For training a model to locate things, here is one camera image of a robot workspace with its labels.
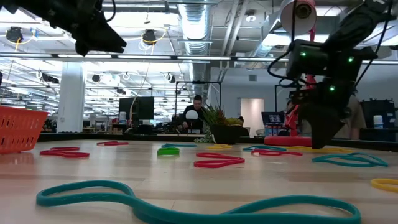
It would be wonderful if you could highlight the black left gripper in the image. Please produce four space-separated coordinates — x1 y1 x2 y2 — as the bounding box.
0 0 127 57

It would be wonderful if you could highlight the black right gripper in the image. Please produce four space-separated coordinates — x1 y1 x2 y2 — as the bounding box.
287 77 357 150

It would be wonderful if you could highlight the yellow rubber band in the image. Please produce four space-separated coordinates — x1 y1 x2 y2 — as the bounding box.
284 146 354 154
206 144 233 151
370 178 398 193

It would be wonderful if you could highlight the red rubber band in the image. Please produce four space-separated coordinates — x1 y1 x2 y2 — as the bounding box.
251 149 303 157
39 146 90 159
193 152 246 169
96 141 129 147

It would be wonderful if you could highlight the teal rubber band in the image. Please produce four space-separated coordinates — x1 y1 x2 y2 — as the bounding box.
243 145 287 152
35 179 362 224
161 142 198 149
312 151 389 168

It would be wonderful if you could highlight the orange plastic basket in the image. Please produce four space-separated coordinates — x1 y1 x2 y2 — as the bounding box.
0 105 50 156

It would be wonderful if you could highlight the green rubber band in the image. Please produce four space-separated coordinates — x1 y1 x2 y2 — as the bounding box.
156 147 180 157

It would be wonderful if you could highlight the red desk lamp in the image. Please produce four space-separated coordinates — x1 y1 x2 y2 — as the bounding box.
263 0 317 147

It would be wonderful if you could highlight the person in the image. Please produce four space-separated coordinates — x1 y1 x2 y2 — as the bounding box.
300 90 368 141
180 95 208 134

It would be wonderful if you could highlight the small lit screen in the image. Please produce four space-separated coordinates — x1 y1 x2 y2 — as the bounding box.
261 111 285 126

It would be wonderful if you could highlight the black ceiling spotlight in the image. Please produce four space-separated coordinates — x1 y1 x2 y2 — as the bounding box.
142 29 157 46
6 26 24 44

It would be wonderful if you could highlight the white building column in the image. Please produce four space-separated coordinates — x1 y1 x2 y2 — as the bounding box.
57 61 86 134

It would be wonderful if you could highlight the black cabinet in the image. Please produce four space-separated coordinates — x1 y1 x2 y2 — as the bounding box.
360 98 398 142

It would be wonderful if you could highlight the black computer monitor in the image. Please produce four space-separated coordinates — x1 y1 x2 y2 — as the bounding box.
118 96 155 121

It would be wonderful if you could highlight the potted succulent plant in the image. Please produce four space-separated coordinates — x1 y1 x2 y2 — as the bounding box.
194 104 245 145

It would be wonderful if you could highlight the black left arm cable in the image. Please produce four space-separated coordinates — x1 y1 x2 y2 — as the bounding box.
104 0 117 22

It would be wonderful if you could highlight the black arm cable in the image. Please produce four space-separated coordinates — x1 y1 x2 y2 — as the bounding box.
104 0 117 22
354 0 393 88

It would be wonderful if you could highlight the silver ventilation duct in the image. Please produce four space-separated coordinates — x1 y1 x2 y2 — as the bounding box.
177 2 212 94

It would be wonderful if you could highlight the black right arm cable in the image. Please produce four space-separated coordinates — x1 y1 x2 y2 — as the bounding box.
354 0 393 88

